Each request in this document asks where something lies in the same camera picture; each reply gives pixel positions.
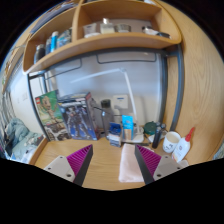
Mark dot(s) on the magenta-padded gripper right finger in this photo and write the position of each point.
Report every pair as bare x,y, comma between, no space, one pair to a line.
150,161

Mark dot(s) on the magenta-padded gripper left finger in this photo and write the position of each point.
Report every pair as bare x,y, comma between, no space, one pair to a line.
78,161

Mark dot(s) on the pink towel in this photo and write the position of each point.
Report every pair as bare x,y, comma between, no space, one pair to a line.
128,165

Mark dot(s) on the black cylindrical shaver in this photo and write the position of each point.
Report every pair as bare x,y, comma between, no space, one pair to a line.
157,136

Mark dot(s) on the white mug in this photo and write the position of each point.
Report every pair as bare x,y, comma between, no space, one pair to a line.
171,142

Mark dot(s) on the clear plastic cup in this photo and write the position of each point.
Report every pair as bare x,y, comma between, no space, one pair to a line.
183,163

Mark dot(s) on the dark green round container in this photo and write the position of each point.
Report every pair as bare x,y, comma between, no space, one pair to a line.
150,127

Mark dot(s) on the white bottle with red cap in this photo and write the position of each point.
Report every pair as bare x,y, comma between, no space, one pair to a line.
181,148

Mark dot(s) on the light blue card package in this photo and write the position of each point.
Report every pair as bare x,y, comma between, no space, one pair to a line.
127,128

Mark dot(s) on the blue robot model kit box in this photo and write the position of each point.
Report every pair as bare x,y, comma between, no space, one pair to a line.
78,118

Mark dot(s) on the small blue and white box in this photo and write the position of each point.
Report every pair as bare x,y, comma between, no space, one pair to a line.
115,135

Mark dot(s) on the dark translucent water bottle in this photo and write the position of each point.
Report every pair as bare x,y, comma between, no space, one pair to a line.
106,116

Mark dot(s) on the green tree-figure brick set box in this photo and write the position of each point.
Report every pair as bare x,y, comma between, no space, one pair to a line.
50,115

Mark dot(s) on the bed with teal bedding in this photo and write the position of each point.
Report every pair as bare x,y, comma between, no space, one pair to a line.
18,136

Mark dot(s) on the white box with blue print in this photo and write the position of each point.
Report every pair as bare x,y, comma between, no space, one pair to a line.
120,101

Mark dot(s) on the white desk lamp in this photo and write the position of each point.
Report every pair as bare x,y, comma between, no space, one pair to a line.
130,90

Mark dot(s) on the wooden shelf unit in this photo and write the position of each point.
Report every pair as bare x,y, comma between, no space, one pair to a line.
100,41

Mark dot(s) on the white wall switch plate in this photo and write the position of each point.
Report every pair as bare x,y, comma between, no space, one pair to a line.
24,97

